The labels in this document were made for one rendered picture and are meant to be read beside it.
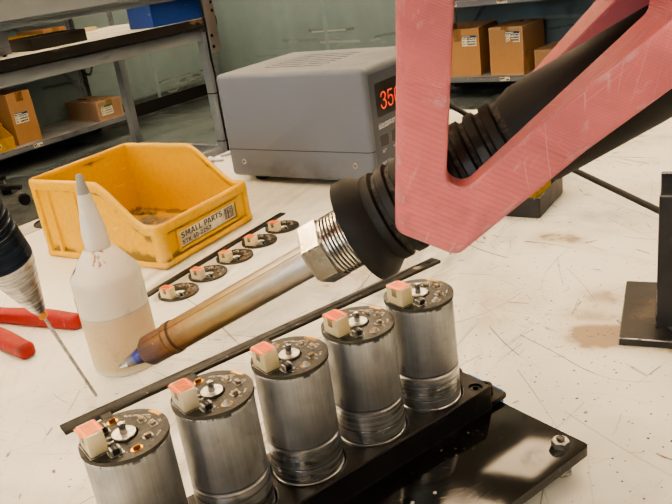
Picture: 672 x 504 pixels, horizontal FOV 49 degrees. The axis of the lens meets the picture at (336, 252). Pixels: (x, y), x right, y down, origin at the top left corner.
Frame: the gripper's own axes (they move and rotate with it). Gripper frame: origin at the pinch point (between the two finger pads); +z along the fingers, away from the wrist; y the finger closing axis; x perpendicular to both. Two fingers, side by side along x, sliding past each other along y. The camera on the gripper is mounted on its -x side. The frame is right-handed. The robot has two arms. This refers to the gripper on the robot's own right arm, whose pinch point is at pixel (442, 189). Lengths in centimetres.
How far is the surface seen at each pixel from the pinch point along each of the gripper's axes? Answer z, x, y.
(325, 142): 12.8, -4.7, -42.7
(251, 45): 124, -112, -587
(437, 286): 6.1, 2.5, -8.8
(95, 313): 16.2, -10.7, -14.0
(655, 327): 7.0, 13.4, -15.5
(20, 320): 23.0, -16.7, -20.3
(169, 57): 150, -165, -556
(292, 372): 8.1, -1.4, -3.5
